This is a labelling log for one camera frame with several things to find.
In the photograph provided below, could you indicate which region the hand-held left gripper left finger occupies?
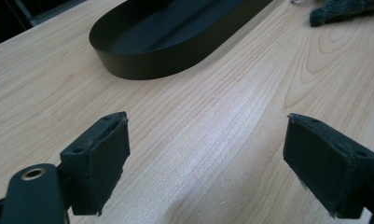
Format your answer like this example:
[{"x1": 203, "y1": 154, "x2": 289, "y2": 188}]
[{"x1": 59, "y1": 111, "x2": 132, "y2": 217}]

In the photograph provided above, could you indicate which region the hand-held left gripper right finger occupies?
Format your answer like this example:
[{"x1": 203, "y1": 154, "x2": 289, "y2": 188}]
[{"x1": 283, "y1": 113, "x2": 374, "y2": 219}]

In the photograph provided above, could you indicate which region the black oval tray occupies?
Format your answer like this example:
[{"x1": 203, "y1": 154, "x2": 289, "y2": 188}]
[{"x1": 89, "y1": 0, "x2": 274, "y2": 81}]

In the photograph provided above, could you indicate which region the dark grey cloth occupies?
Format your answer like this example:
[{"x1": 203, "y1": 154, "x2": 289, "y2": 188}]
[{"x1": 309, "y1": 0, "x2": 374, "y2": 27}]

